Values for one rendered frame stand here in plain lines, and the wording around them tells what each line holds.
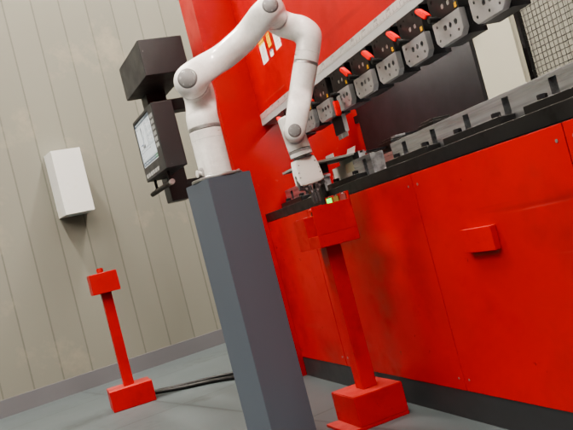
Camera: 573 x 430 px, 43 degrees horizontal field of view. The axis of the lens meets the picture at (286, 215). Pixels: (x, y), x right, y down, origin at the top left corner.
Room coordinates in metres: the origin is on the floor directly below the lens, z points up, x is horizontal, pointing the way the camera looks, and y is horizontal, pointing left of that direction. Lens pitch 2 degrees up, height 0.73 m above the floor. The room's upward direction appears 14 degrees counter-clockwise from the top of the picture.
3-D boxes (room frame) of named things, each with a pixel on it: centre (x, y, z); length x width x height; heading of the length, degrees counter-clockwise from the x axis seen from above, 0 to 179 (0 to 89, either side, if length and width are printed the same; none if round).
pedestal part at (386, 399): (2.70, -0.10, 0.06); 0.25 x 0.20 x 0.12; 112
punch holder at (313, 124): (3.31, -0.24, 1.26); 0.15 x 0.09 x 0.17; 20
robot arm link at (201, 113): (2.70, 0.21, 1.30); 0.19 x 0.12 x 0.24; 176
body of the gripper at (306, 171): (2.65, -0.11, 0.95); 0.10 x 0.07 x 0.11; 112
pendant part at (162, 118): (4.04, 0.59, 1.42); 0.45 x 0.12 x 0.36; 25
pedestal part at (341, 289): (2.71, -0.13, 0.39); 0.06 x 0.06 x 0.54; 22
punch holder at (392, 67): (2.56, -0.51, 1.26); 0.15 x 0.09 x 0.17; 20
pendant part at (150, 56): (4.13, 0.54, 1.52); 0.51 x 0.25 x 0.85; 25
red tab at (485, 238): (2.08, -0.52, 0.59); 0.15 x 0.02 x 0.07; 20
